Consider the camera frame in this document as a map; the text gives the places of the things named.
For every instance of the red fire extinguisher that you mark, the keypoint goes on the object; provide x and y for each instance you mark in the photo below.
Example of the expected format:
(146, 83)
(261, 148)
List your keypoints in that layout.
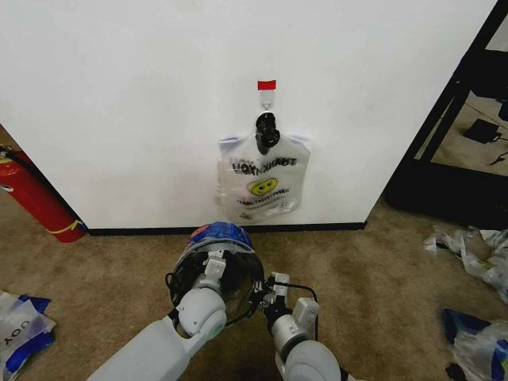
(35, 194)

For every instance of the black power adapter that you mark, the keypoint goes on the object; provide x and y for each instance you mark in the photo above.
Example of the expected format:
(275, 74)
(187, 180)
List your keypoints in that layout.
(481, 130)

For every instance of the blue bin liner bag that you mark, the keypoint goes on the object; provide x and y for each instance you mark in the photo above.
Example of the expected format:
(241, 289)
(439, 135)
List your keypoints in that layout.
(222, 234)

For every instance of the clear wall hook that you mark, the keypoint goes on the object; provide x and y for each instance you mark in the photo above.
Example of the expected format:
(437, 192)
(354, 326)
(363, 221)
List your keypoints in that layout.
(266, 99)

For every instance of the black metal shelf frame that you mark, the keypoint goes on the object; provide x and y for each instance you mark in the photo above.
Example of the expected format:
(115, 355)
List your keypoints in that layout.
(448, 166)

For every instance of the black bag clip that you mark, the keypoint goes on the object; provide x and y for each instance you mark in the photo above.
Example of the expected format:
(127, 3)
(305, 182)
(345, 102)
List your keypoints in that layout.
(266, 133)

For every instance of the red tape strip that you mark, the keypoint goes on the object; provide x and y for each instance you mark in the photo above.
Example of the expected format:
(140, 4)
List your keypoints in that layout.
(266, 84)

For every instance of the black mesh trash bin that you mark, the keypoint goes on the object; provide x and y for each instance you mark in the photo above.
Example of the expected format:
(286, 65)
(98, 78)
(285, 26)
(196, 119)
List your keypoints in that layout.
(238, 278)

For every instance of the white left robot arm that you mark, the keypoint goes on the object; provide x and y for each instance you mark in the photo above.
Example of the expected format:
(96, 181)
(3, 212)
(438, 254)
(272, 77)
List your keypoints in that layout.
(190, 325)

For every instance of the white blue plastic bag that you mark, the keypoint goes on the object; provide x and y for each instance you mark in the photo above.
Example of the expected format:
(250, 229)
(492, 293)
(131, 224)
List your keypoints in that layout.
(24, 333)

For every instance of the clear smiley garbage bag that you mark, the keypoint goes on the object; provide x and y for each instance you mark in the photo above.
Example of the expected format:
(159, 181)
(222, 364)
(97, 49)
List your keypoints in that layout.
(262, 180)

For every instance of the crumpled clear plastic bag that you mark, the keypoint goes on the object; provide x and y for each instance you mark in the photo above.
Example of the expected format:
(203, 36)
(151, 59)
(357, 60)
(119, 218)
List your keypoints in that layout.
(472, 254)

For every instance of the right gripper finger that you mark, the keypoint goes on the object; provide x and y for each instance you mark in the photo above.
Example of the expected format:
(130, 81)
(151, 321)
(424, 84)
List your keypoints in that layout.
(258, 291)
(279, 283)

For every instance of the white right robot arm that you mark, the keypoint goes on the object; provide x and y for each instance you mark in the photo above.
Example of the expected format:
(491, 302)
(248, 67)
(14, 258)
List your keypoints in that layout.
(301, 349)

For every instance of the blue clear plastic bag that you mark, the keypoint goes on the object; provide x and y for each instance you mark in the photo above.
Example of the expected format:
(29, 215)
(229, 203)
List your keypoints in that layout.
(478, 343)

